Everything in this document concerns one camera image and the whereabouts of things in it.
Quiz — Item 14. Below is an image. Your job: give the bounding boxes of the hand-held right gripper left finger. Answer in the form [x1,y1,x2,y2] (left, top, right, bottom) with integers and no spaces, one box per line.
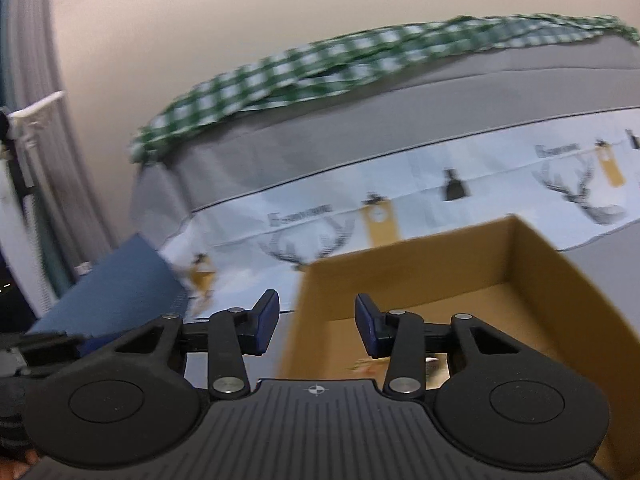
[107,289,281,402]

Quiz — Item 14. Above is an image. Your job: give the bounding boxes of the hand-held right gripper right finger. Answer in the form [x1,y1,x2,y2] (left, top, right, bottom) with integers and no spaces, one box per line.
[354,293,527,396]

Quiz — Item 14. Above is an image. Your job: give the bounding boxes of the brown cardboard box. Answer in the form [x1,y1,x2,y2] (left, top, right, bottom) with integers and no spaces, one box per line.
[277,214,640,480]

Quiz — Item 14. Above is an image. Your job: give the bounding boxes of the snack packet in box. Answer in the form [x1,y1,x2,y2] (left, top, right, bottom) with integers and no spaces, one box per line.
[350,355,448,386]

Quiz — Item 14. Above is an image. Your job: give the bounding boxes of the blue cushion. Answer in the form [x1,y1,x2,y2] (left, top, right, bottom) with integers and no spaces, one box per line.
[25,232,190,356]

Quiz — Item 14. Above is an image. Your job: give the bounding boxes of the grey printed bedsheet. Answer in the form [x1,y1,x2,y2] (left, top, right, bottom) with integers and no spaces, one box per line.
[130,35,640,322]

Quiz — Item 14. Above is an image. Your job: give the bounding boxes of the green checkered cloth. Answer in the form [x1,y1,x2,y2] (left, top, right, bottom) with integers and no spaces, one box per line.
[127,12,640,165]

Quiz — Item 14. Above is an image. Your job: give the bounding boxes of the white rack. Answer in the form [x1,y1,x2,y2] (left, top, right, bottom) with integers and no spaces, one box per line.
[6,91,67,133]

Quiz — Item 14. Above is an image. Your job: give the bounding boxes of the grey curtain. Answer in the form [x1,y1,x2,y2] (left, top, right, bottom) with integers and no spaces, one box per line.
[0,0,118,316]

